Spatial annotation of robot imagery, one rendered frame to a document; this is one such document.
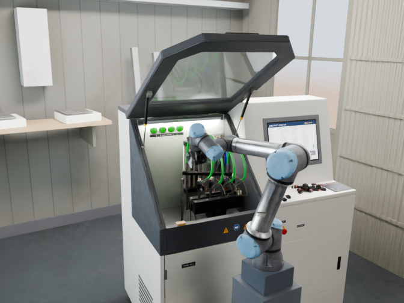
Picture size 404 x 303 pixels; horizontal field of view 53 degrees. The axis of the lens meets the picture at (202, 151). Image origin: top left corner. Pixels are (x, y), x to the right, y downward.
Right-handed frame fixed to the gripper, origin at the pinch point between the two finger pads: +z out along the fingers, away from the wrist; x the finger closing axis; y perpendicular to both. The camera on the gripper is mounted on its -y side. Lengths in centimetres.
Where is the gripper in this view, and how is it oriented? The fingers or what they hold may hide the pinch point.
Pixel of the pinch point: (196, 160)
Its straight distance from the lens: 219.4
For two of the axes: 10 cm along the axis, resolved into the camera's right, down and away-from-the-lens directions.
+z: -0.1, 5.0, 8.7
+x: 9.5, -2.6, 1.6
